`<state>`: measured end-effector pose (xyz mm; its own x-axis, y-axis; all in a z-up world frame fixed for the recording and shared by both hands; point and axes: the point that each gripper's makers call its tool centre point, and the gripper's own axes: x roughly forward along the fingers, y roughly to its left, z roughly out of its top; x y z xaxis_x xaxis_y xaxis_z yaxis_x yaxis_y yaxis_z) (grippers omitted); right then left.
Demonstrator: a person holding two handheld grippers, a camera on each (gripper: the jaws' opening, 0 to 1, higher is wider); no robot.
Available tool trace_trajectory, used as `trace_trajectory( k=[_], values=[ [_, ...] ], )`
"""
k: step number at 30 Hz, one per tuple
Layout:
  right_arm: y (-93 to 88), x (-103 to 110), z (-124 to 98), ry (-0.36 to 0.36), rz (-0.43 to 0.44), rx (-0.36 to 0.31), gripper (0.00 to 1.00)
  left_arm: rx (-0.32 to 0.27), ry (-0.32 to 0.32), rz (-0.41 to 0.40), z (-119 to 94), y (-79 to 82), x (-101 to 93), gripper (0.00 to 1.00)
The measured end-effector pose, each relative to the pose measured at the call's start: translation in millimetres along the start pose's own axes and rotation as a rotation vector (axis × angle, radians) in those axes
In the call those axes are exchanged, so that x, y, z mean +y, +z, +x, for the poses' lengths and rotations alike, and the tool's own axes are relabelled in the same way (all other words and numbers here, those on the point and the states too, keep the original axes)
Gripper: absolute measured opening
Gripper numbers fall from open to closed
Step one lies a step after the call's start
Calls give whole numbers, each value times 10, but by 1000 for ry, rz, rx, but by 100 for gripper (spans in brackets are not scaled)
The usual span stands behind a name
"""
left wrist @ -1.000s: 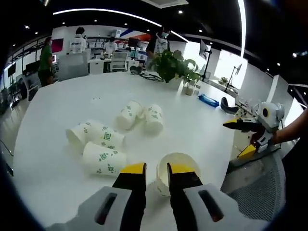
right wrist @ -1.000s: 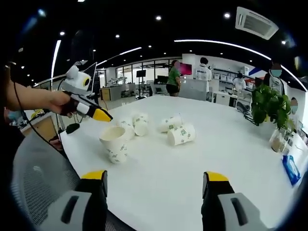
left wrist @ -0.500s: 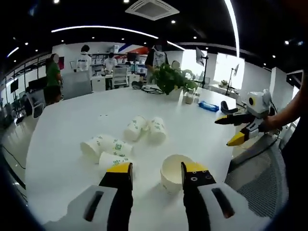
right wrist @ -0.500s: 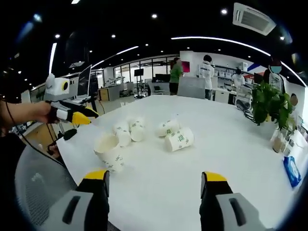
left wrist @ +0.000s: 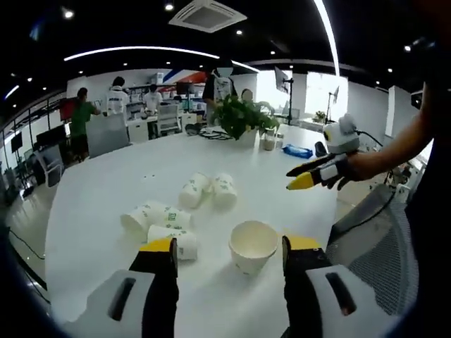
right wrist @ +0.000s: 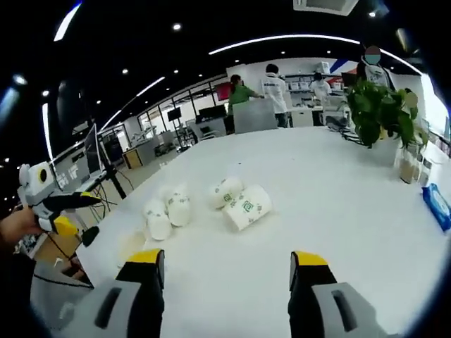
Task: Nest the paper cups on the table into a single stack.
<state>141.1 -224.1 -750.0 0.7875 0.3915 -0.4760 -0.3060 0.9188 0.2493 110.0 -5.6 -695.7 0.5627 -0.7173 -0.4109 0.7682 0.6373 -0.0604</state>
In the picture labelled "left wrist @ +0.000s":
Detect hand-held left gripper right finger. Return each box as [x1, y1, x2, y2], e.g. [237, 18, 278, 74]
[281, 234, 369, 338]

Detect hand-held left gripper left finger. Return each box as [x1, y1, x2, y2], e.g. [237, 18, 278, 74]
[84, 237, 180, 338]

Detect white paper cup green print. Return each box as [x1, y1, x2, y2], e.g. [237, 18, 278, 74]
[211, 173, 236, 209]
[146, 225, 197, 261]
[178, 172, 212, 209]
[228, 220, 279, 276]
[120, 201, 193, 241]

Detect person's right hand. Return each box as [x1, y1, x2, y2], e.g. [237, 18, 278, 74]
[326, 152, 374, 192]

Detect blue packet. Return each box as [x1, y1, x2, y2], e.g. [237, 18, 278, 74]
[283, 143, 314, 158]

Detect monitor on black stand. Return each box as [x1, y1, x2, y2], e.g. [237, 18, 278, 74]
[327, 86, 341, 123]
[273, 65, 295, 125]

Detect potted green plant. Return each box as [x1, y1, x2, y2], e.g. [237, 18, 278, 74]
[211, 94, 281, 147]

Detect white table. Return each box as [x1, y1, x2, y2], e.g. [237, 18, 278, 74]
[45, 123, 340, 327]

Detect white storage shelving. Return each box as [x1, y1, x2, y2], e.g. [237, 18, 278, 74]
[126, 72, 212, 118]

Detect white office chair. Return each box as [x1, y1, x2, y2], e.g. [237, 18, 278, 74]
[156, 104, 183, 137]

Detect white cabinet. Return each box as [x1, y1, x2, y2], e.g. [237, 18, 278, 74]
[126, 119, 158, 144]

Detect grey chair back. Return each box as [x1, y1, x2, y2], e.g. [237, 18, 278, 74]
[86, 114, 130, 158]

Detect ceiling air conditioner vent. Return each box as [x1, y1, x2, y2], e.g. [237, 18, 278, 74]
[168, 0, 248, 34]

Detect pink screen monitor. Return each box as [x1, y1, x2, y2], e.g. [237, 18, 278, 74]
[58, 98, 77, 121]

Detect curved ceiling light strip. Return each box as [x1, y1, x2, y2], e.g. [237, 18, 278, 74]
[63, 44, 261, 73]

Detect black cable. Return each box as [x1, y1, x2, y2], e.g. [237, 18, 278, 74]
[354, 129, 385, 147]

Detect tangled black cables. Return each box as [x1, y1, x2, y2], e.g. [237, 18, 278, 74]
[199, 126, 232, 141]

